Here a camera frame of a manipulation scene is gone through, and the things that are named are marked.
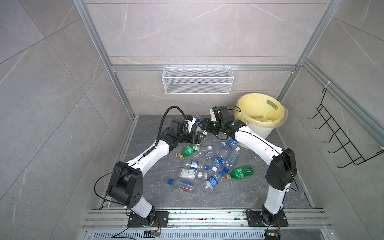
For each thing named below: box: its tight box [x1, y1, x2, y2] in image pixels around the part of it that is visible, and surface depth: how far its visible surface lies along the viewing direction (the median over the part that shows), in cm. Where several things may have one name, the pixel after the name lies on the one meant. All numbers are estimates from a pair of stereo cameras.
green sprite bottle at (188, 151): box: [178, 144, 195, 160], surface depth 95 cm
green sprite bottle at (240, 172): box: [226, 165, 254, 180], surface depth 87 cm
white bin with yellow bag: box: [234, 93, 289, 149], surface depth 93 cm
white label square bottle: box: [179, 168, 208, 180], surface depth 86 cm
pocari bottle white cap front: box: [205, 176, 218, 189], surface depth 83 cm
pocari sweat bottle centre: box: [211, 149, 231, 173], surface depth 90 cm
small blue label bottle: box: [186, 160, 210, 171], surface depth 90 cm
